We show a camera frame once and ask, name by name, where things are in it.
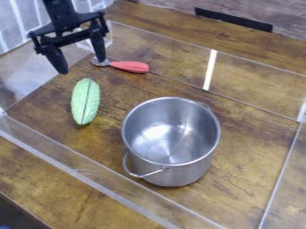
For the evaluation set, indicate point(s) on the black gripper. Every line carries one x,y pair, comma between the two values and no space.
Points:
70,27

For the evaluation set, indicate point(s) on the green bumpy toy vegetable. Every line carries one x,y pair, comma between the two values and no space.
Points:
84,102

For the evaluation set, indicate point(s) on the silver metal pot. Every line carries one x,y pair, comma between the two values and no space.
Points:
171,134

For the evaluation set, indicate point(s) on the red handled metal spoon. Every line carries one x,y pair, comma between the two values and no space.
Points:
136,67

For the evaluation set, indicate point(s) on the black strip on wall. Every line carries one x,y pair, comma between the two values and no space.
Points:
234,19

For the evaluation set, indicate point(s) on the clear acrylic enclosure panel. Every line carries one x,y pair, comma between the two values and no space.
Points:
151,204

